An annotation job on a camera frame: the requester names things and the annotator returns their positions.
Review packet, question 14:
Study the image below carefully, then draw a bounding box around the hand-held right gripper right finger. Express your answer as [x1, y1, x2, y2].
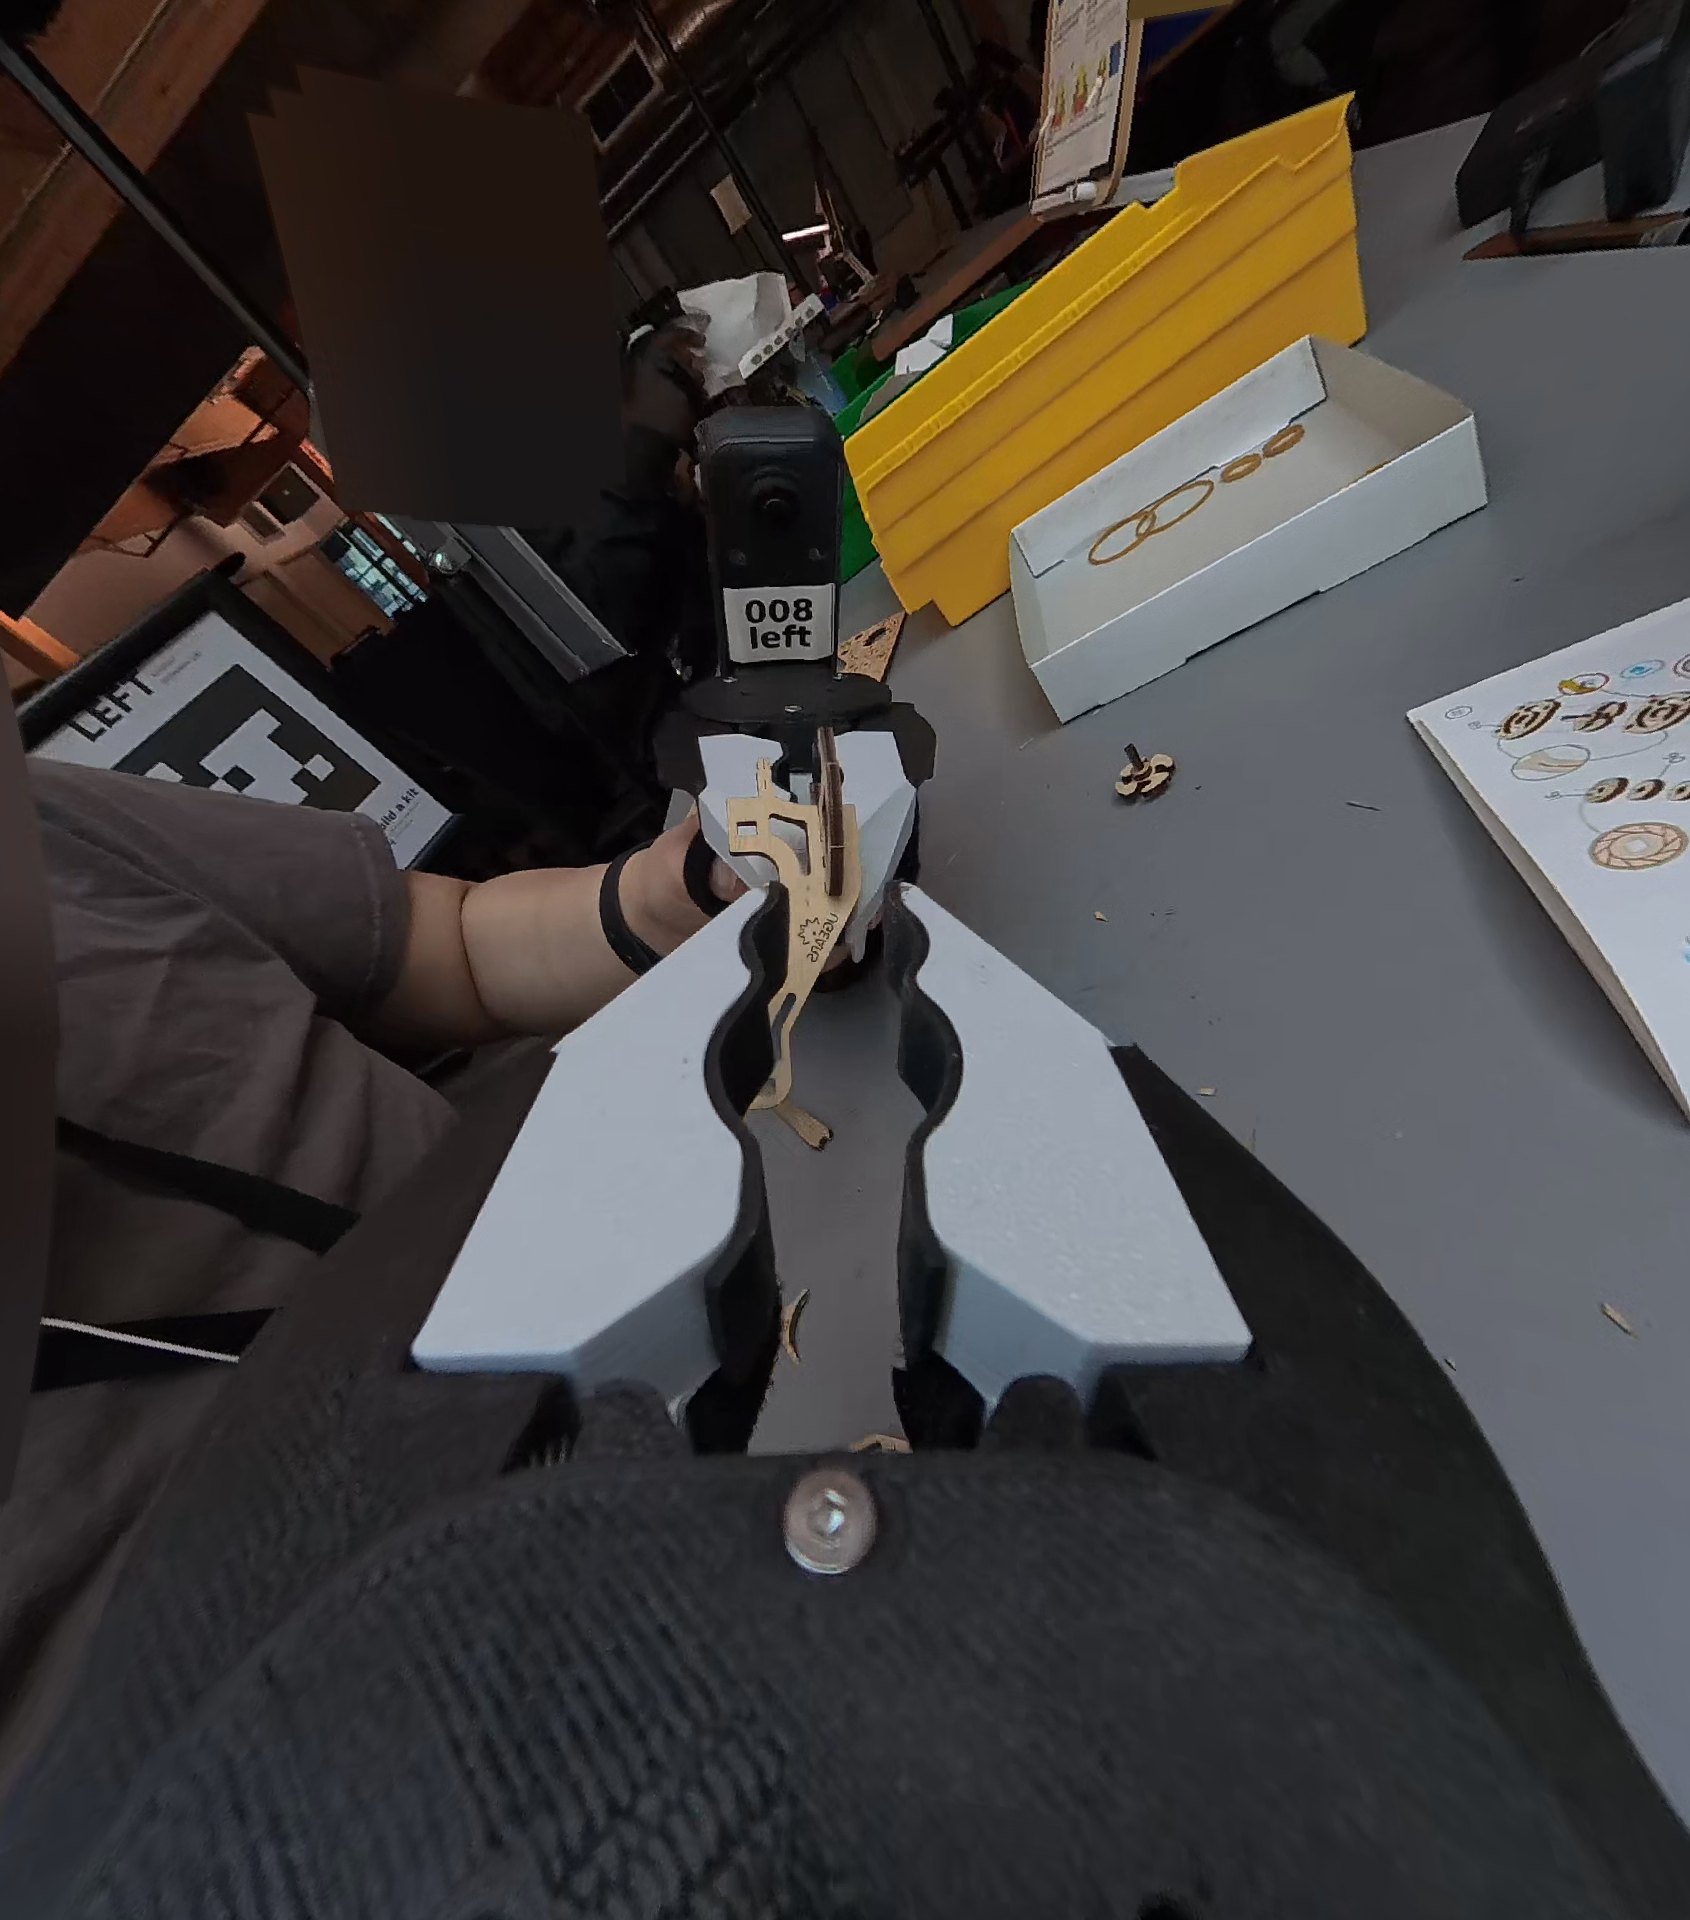
[883, 894, 1256, 1454]

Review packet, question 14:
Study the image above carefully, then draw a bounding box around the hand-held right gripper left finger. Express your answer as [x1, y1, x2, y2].
[410, 894, 787, 1457]

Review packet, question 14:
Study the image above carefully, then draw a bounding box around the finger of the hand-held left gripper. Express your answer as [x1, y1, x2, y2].
[841, 734, 919, 963]
[692, 732, 787, 889]

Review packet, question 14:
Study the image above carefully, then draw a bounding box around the long wooden model part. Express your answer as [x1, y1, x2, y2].
[723, 754, 865, 1116]

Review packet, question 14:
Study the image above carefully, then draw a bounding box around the person's left forearm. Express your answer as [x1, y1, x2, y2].
[402, 862, 637, 1048]

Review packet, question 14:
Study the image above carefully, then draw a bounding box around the person's left hand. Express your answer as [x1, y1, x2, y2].
[630, 822, 760, 965]

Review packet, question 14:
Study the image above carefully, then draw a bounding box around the dark grey case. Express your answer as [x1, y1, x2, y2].
[379, 516, 637, 684]

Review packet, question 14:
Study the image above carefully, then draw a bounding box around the green plastic bin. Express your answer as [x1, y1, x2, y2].
[826, 281, 1050, 580]

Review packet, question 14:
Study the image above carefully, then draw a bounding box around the yellow plastic bin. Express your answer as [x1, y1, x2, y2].
[841, 91, 1369, 629]

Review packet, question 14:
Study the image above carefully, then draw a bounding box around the white cardboard box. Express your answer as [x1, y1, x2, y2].
[1006, 331, 1489, 725]

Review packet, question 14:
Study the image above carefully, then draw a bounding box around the framed black-white marker sign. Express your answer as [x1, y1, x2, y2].
[16, 570, 464, 876]

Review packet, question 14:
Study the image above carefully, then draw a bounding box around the instruction sheet clipboard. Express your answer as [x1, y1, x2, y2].
[1027, 0, 1141, 221]

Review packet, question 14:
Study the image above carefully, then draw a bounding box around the instruction booklet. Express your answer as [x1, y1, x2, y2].
[1406, 551, 1690, 1265]

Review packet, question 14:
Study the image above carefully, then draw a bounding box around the black harness strap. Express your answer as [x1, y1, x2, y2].
[53, 1116, 362, 1255]
[31, 1304, 279, 1392]

